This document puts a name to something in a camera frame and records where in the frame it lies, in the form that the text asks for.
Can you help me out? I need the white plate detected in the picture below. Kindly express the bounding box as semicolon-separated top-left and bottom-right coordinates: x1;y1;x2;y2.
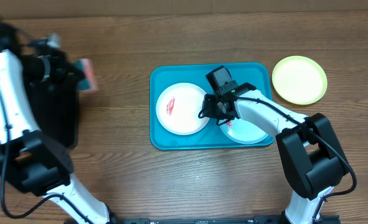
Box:
156;83;209;136

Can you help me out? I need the green and pink sponge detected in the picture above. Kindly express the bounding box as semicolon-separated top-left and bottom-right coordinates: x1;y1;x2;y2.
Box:
74;58;98;93

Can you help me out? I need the green rimmed plate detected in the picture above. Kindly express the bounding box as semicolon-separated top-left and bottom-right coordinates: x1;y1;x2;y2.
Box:
271;55;328;105

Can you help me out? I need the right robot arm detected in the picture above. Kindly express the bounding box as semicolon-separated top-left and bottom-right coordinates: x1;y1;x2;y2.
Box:
198;81;354;223

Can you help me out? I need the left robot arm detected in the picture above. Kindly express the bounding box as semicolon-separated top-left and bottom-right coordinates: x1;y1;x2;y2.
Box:
0;21;119;223

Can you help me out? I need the teal plastic serving tray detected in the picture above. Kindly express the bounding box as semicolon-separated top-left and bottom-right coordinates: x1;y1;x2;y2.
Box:
149;62;274;151

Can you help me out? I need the black rectangular tray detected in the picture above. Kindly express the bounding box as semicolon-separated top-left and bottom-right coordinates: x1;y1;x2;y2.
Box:
24;75;79;148

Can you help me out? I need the light blue plate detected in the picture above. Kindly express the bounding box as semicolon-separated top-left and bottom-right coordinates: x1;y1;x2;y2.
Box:
220;119;268;144

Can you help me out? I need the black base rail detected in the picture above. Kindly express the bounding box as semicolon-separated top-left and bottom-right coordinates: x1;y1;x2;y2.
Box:
121;214;342;224

